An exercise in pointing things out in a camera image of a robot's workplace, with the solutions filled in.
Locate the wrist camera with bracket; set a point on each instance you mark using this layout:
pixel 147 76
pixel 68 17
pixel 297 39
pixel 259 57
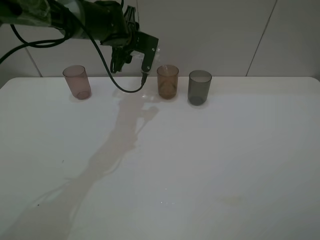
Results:
pixel 143 42

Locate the orange translucent cup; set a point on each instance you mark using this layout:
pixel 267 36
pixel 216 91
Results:
pixel 167 81

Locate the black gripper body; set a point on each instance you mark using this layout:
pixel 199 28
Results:
pixel 108 23

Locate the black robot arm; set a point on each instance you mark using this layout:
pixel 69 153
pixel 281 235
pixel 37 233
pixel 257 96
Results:
pixel 66 16

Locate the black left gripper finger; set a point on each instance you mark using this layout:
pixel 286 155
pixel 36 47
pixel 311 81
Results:
pixel 119 57

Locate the clear glass bottle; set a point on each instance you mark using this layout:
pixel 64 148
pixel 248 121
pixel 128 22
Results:
pixel 153 55

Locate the grey translucent cup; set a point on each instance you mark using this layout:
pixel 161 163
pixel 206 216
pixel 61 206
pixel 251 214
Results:
pixel 198 87

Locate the pink translucent cup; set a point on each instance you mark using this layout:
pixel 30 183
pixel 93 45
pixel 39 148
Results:
pixel 77 81

